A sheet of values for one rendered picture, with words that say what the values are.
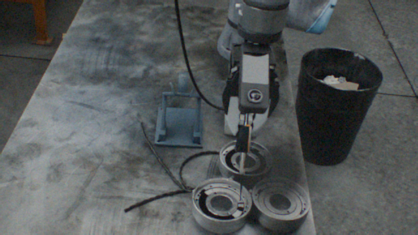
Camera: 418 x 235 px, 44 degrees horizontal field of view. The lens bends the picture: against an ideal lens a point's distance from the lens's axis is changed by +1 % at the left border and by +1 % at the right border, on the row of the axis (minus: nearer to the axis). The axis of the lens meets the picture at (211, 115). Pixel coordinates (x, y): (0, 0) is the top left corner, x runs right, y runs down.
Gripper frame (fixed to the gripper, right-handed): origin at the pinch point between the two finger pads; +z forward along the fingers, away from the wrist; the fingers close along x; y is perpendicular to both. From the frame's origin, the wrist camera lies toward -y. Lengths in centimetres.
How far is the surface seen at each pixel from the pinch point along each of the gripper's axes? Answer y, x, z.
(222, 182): -2.7, 2.9, 10.0
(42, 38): 184, 87, 90
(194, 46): 53, 8, 13
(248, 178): -1.3, -2.1, 9.9
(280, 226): -11.7, -7.1, 11.0
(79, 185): -2.2, 29.1, 13.3
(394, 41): 220, -124, 93
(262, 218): -10.3, -4.0, 10.7
